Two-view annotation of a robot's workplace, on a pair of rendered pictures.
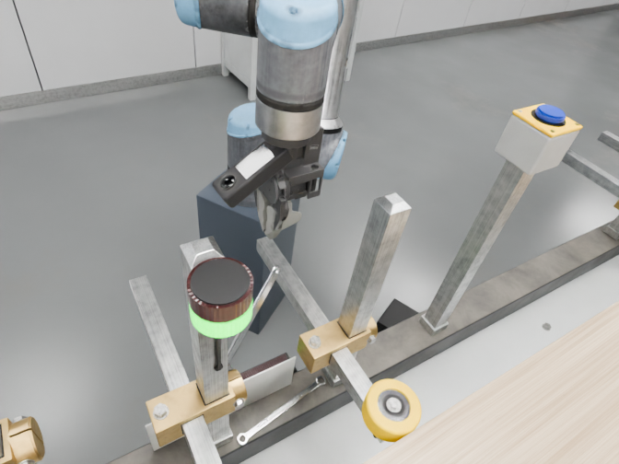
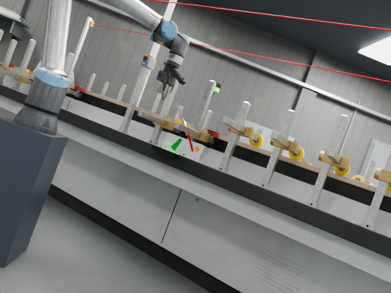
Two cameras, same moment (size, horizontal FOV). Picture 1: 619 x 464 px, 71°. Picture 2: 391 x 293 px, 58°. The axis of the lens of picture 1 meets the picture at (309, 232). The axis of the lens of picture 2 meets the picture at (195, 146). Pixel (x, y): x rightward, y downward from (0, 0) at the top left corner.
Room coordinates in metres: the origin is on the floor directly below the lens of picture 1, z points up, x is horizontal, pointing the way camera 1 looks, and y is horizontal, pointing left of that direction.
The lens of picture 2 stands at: (1.07, 1.98, 0.78)
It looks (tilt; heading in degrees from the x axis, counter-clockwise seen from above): 0 degrees down; 246
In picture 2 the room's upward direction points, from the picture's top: 20 degrees clockwise
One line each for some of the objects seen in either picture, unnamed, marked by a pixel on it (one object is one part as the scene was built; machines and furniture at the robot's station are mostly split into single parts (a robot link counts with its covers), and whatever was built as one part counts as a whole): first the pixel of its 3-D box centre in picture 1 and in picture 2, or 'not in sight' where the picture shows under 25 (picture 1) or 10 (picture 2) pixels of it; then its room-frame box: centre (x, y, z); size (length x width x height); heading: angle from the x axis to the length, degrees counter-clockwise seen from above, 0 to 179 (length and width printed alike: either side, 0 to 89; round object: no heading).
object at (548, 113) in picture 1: (549, 116); not in sight; (0.59, -0.31, 1.22); 0.04 x 0.04 x 0.02
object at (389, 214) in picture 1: (356, 310); (164, 111); (0.43, -0.10, 0.91); 0.03 x 0.03 x 0.48; 37
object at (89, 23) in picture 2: not in sight; (75, 60); (0.94, -2.61, 1.25); 0.09 x 0.08 x 1.10; 127
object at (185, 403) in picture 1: (199, 405); (197, 134); (0.27, 0.12, 0.84); 0.13 x 0.06 x 0.05; 127
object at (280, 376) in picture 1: (227, 401); (181, 146); (0.32, 0.09, 0.75); 0.26 x 0.01 x 0.10; 127
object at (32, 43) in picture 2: not in sight; (23, 67); (1.34, -1.30, 0.90); 0.03 x 0.03 x 0.48; 37
